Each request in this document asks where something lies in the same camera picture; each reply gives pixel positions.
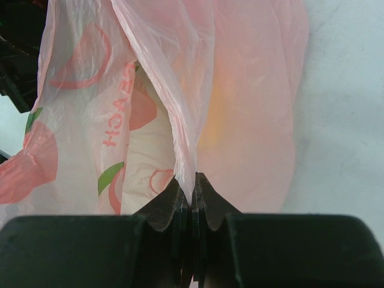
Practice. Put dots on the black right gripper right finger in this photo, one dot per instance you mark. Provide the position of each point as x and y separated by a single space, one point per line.
235 249

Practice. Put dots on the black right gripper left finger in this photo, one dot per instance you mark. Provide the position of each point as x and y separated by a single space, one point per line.
139 250

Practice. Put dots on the yellow fake mango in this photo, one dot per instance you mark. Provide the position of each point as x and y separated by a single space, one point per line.
217 128

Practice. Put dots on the pink plastic bag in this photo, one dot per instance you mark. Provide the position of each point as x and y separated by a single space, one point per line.
123 91

